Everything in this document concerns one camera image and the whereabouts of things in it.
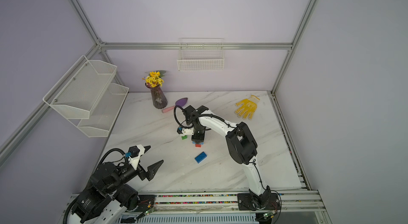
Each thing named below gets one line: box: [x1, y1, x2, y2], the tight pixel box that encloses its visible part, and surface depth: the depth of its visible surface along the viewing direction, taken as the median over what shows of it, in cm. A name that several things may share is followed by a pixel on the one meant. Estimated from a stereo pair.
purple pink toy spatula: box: [161, 97, 189, 114], surface depth 117 cm
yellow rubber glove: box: [234, 95, 261, 120], surface depth 113 cm
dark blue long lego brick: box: [194, 151, 208, 164], surface depth 89 cm
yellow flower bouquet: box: [141, 70, 167, 88], surface depth 97 cm
